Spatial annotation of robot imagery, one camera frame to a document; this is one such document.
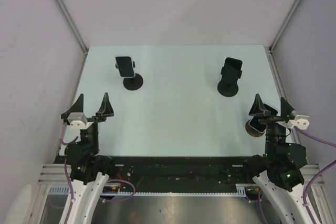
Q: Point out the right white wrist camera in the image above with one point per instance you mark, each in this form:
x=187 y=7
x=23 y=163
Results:
x=292 y=121

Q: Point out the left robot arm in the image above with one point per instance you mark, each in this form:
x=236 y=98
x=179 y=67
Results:
x=86 y=171

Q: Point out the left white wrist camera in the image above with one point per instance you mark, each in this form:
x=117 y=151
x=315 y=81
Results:
x=78 y=121

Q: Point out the left aluminium frame post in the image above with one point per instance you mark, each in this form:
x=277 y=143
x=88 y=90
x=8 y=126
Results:
x=71 y=25

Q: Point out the brown round phone stand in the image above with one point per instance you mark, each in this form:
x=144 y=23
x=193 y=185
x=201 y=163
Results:
x=251 y=131

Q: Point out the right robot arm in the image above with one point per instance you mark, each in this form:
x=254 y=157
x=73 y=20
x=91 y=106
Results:
x=278 y=171

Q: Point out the right aluminium frame post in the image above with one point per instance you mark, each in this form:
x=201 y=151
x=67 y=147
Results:
x=289 y=16

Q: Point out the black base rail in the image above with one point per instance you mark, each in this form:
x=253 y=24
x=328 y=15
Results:
x=184 y=175

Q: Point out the phone with black case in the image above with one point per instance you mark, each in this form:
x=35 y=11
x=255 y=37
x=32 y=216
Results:
x=231 y=71

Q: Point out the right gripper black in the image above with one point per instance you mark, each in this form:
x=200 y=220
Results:
x=258 y=110

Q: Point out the phone with light blue case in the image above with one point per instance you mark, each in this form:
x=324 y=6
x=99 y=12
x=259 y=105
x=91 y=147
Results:
x=255 y=124

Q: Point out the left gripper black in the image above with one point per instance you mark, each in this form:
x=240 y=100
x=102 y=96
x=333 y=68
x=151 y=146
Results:
x=105 y=109

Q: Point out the phone with lilac case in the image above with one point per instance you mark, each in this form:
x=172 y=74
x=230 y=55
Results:
x=125 y=66

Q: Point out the aluminium frame post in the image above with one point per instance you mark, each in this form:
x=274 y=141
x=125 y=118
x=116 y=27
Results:
x=71 y=25
x=289 y=16

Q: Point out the black phone stand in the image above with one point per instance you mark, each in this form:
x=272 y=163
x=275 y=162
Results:
x=132 y=83
x=227 y=90

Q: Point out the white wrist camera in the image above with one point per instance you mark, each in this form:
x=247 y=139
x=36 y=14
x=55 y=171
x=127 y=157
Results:
x=78 y=121
x=292 y=121

